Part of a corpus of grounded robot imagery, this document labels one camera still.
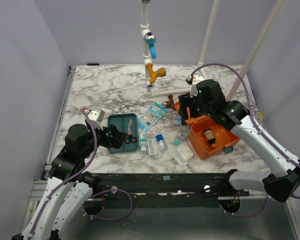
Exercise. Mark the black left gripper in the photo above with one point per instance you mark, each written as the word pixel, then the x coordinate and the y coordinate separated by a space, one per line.
pixel 116 141

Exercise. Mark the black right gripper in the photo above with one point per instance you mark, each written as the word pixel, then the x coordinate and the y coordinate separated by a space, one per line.
pixel 185 110

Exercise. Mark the brown medicine bottle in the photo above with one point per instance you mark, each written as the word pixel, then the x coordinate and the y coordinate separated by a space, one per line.
pixel 210 137

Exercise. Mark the orange medicine kit box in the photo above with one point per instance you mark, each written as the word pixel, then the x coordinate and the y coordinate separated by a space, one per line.
pixel 204 151

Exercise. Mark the clear gauze strip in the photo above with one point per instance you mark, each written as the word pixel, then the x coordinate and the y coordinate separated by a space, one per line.
pixel 153 146

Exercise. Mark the blue-labelled bandage roll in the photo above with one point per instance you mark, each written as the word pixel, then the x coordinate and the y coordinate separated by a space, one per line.
pixel 161 141

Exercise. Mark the white gauze pad packet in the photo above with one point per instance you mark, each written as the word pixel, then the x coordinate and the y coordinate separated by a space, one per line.
pixel 183 153

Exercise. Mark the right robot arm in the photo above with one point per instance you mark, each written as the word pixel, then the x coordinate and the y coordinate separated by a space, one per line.
pixel 284 176

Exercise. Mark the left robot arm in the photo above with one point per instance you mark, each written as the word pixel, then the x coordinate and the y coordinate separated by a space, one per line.
pixel 65 175

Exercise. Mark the white bottle green label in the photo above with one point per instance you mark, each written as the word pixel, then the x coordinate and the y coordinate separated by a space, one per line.
pixel 143 142

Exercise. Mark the blue white wipe packet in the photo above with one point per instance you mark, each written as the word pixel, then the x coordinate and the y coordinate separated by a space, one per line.
pixel 177 121

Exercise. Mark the blue cotton swab bag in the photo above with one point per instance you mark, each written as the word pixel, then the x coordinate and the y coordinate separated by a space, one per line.
pixel 151 116

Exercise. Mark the small band-aid packet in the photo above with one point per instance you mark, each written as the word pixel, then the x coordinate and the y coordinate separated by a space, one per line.
pixel 181 136

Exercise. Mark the yellow faucet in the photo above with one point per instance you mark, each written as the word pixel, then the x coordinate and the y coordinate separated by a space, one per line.
pixel 161 72

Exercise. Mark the teal box latch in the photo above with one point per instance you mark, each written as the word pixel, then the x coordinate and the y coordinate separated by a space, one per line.
pixel 228 149

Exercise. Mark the black-handled bandage scissors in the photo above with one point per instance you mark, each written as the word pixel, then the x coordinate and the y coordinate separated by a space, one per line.
pixel 130 139

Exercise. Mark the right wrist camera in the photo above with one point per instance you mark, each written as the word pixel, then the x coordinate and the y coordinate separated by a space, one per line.
pixel 193 81

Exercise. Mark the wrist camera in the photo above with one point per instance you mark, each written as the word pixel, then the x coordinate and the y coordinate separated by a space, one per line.
pixel 193 81
pixel 96 117

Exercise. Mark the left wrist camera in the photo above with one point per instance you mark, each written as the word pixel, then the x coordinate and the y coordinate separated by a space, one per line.
pixel 96 117

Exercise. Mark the white PVC pipe frame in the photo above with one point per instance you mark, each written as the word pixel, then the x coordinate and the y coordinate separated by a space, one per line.
pixel 181 26

